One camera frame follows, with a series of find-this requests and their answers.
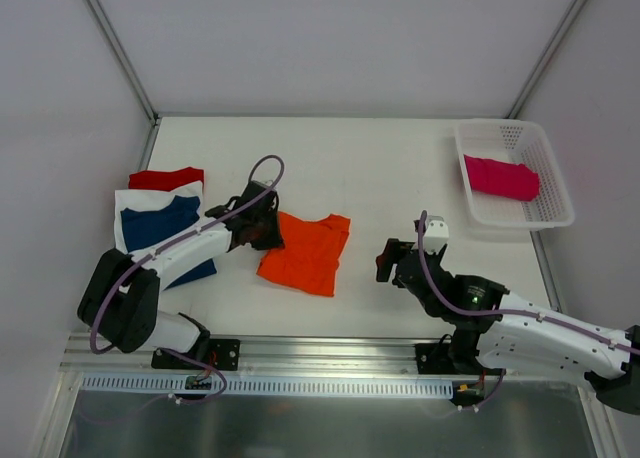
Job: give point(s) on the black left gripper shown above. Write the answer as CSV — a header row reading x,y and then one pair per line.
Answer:
x,y
267,223

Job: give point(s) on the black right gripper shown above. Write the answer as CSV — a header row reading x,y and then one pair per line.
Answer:
x,y
396,262

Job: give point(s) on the orange t shirt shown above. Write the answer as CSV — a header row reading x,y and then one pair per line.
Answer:
x,y
310,258

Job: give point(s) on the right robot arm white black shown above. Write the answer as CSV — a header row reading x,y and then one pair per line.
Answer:
x,y
496,330

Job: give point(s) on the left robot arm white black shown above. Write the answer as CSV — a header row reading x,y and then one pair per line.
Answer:
x,y
121,301

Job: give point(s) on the blue folded t shirt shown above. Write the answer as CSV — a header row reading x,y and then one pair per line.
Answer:
x,y
144,229

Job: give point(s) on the white folded t shirt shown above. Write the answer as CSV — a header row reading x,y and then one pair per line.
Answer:
x,y
149,200

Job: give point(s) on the red folded t shirt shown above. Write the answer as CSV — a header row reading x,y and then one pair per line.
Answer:
x,y
165,180

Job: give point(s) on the pink t shirt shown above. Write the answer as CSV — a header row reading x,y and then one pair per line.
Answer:
x,y
512,181

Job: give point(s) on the white plastic basket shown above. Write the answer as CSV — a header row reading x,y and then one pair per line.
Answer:
x,y
515,142

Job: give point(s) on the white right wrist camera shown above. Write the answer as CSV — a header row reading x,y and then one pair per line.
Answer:
x,y
436,235

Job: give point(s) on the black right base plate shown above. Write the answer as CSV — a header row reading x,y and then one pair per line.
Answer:
x,y
434,359

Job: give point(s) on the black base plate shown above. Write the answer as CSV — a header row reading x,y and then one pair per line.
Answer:
x,y
222,354
434,359

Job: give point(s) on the aluminium mounting rail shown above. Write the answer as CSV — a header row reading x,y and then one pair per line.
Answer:
x,y
273,356

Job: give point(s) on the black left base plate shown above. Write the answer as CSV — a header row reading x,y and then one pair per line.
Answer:
x,y
222,354

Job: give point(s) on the white slotted cable duct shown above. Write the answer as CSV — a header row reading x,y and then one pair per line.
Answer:
x,y
270,386

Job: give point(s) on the left aluminium frame post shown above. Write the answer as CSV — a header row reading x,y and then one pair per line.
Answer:
x,y
113,42

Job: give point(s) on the aluminium frame post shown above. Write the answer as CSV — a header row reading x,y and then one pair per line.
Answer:
x,y
113,42
543,63

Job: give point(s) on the right aluminium frame post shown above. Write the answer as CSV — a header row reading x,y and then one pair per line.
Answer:
x,y
543,63

